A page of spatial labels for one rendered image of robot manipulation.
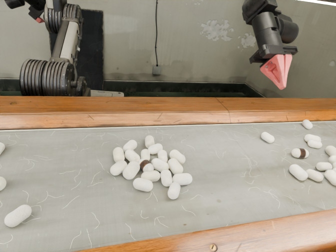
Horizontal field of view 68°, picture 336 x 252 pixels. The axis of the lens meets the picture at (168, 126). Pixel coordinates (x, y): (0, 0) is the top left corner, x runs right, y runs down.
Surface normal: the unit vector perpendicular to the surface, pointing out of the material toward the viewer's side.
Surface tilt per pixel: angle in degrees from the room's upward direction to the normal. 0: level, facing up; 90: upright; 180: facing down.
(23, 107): 0
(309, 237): 0
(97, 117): 45
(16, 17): 90
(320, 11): 90
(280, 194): 0
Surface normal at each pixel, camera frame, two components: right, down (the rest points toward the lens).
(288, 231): 0.13, -0.86
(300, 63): -0.95, 0.04
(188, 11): 0.27, 0.52
